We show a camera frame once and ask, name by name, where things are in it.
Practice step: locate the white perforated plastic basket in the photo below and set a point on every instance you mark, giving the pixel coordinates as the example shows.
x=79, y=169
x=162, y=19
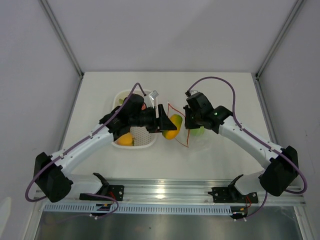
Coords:
x=141, y=137

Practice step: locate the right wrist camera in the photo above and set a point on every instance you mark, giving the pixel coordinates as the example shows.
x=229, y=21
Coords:
x=192, y=92

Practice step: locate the left aluminium frame post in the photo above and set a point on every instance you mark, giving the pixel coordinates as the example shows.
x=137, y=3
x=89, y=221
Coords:
x=52, y=19

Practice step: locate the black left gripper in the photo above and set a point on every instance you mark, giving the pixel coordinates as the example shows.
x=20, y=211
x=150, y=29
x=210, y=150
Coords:
x=162, y=123

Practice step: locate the white slotted cable duct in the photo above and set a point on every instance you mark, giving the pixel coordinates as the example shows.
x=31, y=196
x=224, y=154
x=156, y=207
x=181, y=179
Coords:
x=129, y=208

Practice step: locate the green apple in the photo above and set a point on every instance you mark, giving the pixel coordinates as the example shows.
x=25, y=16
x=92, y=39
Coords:
x=197, y=132

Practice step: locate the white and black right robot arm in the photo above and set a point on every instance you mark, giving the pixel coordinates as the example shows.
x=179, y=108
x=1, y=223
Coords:
x=279, y=164

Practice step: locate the clear zip bag orange zipper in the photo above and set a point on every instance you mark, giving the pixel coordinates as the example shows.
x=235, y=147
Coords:
x=188, y=136

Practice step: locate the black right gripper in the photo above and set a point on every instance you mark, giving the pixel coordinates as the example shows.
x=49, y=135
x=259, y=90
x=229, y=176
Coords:
x=188, y=124

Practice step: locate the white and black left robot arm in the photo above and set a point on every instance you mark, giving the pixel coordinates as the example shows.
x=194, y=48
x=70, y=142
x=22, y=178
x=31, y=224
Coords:
x=53, y=173

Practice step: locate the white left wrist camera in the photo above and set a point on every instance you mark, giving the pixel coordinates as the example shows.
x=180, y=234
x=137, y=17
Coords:
x=152, y=97

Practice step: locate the yellow green mango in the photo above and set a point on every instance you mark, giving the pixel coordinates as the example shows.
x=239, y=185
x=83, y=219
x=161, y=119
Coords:
x=175, y=125

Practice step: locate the orange apricot fruit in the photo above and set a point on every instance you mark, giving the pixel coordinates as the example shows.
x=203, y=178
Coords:
x=126, y=140

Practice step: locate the aluminium mounting rail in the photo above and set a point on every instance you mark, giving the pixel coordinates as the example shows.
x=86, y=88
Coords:
x=163, y=191

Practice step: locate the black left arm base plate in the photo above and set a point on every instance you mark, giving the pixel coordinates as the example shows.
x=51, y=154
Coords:
x=105, y=189

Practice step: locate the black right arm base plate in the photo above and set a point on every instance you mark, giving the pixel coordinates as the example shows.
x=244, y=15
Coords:
x=230, y=195

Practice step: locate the aluminium frame post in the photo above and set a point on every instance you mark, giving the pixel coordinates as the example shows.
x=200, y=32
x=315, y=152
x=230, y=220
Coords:
x=284, y=30
x=52, y=19

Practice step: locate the right aluminium frame post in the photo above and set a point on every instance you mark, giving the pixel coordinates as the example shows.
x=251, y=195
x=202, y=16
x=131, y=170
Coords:
x=284, y=30

